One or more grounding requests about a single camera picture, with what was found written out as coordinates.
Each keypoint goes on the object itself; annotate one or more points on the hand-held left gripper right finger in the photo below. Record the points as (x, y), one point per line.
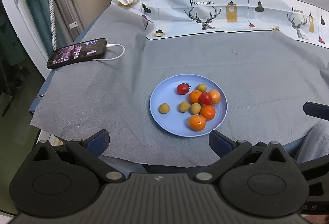
(218, 143)

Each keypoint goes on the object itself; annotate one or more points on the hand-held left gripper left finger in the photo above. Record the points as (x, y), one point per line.
(99, 143)

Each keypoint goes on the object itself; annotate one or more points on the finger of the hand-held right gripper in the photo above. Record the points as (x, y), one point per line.
(317, 110)

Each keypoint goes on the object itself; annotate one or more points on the orange mandarin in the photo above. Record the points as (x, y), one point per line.
(207, 112)
(197, 122)
(215, 96)
(195, 97)

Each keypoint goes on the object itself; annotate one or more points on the yellow-brown longan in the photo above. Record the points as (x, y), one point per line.
(184, 106)
(201, 88)
(163, 108)
(195, 108)

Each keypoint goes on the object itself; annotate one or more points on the blue plate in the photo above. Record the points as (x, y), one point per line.
(169, 124)

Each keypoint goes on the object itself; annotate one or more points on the red cherry tomato with stem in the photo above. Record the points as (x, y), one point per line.
(182, 88)

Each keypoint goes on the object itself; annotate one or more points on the dark blue cloth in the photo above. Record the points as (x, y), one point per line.
(128, 166)

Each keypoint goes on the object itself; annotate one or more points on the grey tablecloth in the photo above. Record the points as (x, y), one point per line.
(128, 85)

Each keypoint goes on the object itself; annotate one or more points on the blue underlay sheet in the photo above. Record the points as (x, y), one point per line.
(42, 88)

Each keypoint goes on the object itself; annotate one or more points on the black smartphone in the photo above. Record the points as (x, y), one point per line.
(77, 53)

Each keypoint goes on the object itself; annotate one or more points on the white curtain clip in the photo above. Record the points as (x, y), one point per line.
(73, 25)

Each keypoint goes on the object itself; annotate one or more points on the white deer print cloth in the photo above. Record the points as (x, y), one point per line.
(174, 21)

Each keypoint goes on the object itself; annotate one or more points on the hanging clothes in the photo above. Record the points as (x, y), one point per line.
(10, 47)

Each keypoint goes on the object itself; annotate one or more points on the teal hanging garment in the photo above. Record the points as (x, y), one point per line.
(36, 8)

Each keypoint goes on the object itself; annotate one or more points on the white curved frame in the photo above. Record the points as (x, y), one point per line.
(23, 34)

